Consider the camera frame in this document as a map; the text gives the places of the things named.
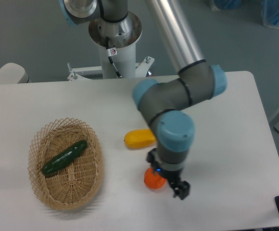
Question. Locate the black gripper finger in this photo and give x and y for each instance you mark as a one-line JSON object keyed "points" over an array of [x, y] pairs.
{"points": [[181, 190], [152, 158]]}

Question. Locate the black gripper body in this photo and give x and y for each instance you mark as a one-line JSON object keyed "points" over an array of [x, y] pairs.
{"points": [[171, 172]]}

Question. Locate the dark green cucumber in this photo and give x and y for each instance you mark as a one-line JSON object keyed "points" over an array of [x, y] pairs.
{"points": [[64, 158]]}

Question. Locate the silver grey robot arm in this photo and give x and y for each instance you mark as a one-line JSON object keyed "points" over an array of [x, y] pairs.
{"points": [[162, 104]]}

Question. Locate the woven wicker basket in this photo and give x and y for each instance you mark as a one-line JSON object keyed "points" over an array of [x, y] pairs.
{"points": [[76, 184]]}

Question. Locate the orange tangerine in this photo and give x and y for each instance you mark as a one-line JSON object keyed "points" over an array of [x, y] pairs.
{"points": [[153, 179]]}

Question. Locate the yellow mango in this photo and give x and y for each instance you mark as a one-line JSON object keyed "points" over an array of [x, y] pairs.
{"points": [[140, 138]]}

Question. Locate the white chair back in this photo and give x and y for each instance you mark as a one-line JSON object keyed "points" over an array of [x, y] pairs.
{"points": [[12, 73]]}

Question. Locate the blue plastic bag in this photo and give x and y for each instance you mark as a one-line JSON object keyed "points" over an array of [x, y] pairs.
{"points": [[270, 13], [220, 5]]}

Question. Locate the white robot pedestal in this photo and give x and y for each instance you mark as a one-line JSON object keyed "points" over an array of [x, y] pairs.
{"points": [[116, 43]]}

